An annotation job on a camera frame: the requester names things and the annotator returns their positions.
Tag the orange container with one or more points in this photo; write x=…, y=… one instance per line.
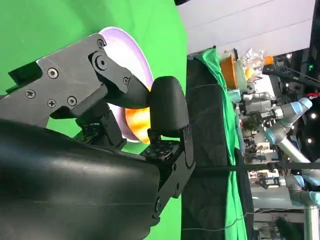
x=227, y=71

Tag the small orange object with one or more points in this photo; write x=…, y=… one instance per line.
x=268, y=60

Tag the dark green plant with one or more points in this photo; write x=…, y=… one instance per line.
x=287, y=228

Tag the black metal beam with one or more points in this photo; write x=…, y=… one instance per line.
x=292, y=75

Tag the green table cloth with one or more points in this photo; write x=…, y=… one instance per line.
x=50, y=25

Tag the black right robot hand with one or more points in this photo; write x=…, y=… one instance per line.
x=75, y=187

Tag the lilac plate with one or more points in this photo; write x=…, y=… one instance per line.
x=125, y=47

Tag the green draped cloth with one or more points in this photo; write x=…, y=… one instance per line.
x=228, y=117

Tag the black backdrop cloth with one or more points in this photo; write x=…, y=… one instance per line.
x=205, y=112

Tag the crumpled clear plastic bag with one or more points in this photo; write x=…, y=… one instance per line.
x=253, y=58

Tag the pale translucent dish stack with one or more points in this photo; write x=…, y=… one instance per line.
x=241, y=73

